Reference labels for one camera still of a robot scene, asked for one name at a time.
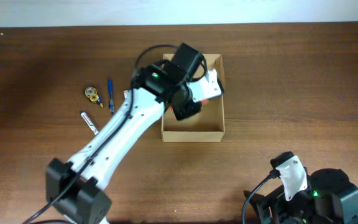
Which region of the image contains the orange stapler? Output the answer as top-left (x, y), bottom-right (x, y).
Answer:
top-left (170, 99), bottom-right (208, 113)

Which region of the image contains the brown cardboard box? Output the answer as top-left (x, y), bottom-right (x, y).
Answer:
top-left (161, 54), bottom-right (225, 142)

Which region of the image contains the white blue staples box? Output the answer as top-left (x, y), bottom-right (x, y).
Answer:
top-left (123, 90), bottom-right (130, 99)

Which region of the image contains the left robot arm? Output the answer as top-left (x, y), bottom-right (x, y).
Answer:
top-left (46, 43), bottom-right (224, 224)

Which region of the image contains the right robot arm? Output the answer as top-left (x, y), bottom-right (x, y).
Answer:
top-left (241, 169), bottom-right (358, 224)

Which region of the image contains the blue pen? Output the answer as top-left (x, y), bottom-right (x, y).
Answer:
top-left (108, 80), bottom-right (114, 114)

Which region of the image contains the white blue marker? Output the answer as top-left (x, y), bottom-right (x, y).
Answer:
top-left (80, 111), bottom-right (99, 135)

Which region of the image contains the yellow correction tape dispenser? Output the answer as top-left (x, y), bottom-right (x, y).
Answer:
top-left (85, 86), bottom-right (104, 108)

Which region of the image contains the right black cable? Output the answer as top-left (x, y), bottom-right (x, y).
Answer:
top-left (241, 169), bottom-right (281, 224)

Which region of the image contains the black cable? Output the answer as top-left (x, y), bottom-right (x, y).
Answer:
top-left (241, 169), bottom-right (281, 224)
top-left (22, 44), bottom-right (208, 224)

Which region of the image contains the left black cable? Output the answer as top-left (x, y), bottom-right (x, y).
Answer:
top-left (22, 44), bottom-right (208, 224)

